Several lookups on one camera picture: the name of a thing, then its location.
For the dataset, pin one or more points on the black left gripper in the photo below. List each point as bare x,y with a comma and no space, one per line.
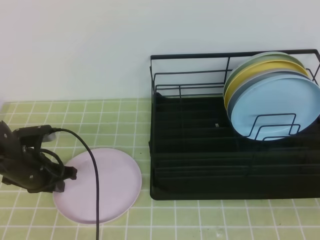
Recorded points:
32,168

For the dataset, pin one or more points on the pink round plate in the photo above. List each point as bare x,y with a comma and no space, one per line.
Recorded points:
107,195

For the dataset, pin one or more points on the grey blue plate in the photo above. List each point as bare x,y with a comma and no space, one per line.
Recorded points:
241,87

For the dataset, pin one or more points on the light blue plate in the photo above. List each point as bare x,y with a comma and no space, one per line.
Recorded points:
276,107

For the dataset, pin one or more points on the green plate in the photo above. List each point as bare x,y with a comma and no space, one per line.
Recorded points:
262,57

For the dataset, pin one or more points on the yellow plate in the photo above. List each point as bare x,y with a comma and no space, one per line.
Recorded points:
256,68

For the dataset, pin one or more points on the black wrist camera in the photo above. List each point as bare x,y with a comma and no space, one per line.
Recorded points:
34,135

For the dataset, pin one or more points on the black wire dish rack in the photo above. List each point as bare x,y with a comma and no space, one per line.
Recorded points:
196,154

